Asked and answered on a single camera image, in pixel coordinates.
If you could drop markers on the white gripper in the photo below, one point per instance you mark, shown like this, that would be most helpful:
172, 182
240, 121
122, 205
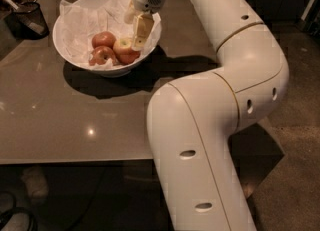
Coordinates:
143, 22

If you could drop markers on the red-yellow apple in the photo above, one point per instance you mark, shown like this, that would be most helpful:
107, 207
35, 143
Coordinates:
124, 52

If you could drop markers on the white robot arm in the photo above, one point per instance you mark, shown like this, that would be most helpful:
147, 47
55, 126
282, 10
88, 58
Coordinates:
190, 119

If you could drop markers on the red apple back left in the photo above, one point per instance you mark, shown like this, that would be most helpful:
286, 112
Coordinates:
103, 39

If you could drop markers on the red apple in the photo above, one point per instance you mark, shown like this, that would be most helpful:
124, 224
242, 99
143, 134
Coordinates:
103, 39
101, 54

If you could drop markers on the red apple front left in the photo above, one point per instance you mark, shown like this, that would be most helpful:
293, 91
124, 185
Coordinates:
101, 54

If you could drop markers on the white ceramic bowl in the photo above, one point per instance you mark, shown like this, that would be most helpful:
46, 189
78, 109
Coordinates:
83, 5

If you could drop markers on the white crumpled paper liner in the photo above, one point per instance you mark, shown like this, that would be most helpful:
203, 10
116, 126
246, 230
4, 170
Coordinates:
83, 25

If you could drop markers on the black mesh basket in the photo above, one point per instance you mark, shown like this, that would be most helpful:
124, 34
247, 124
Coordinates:
33, 24

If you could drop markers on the white sock foot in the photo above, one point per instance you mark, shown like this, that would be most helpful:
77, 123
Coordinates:
36, 184

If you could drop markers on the black and white shoe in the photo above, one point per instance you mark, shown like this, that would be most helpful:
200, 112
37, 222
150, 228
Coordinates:
13, 217

